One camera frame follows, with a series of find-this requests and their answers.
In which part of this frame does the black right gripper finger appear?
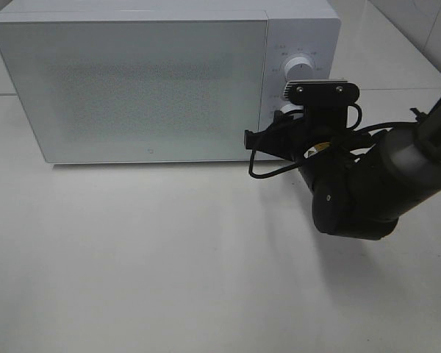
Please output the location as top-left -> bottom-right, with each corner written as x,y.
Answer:
273,109 -> 304,124
243,129 -> 268,151

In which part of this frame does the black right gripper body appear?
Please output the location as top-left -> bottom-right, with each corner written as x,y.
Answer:
261,105 -> 353,173

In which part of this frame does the white microwave knob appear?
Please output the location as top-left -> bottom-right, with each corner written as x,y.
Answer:
283,54 -> 315,82
280,103 -> 304,118

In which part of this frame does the white microwave door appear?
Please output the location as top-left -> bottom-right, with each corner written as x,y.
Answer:
0,21 -> 266,164

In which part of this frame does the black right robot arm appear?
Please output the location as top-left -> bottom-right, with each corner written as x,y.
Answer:
244,79 -> 441,240

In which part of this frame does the white microwave oven body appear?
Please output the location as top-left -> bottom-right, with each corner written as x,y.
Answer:
0,1 -> 341,164

